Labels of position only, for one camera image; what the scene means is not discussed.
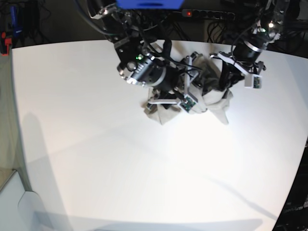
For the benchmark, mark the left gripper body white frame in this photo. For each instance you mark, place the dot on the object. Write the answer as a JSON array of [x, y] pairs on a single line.
[[254, 68]]

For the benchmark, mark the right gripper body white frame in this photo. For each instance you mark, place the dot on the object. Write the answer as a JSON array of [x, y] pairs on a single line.
[[177, 84]]

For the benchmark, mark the grey t-shirt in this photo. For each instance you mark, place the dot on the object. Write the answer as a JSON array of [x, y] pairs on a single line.
[[211, 98]]

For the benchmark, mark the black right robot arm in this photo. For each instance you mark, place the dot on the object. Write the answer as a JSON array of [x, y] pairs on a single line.
[[135, 27]]

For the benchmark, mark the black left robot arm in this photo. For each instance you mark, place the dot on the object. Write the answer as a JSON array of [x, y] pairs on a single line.
[[241, 62]]

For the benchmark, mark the blue box at top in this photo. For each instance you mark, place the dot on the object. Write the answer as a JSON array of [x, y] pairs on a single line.
[[150, 4]]

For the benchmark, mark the red and black clamp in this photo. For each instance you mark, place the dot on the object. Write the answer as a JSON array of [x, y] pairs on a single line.
[[5, 44]]

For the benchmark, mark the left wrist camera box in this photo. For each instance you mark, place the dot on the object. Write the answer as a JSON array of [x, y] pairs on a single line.
[[253, 81]]

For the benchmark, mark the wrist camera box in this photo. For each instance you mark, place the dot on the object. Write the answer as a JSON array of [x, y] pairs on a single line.
[[253, 81], [187, 104]]

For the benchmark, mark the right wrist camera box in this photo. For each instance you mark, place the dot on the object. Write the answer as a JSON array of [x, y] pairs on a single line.
[[187, 104]]

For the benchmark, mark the black power strip red switch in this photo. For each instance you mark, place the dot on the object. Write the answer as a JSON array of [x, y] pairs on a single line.
[[205, 14]]

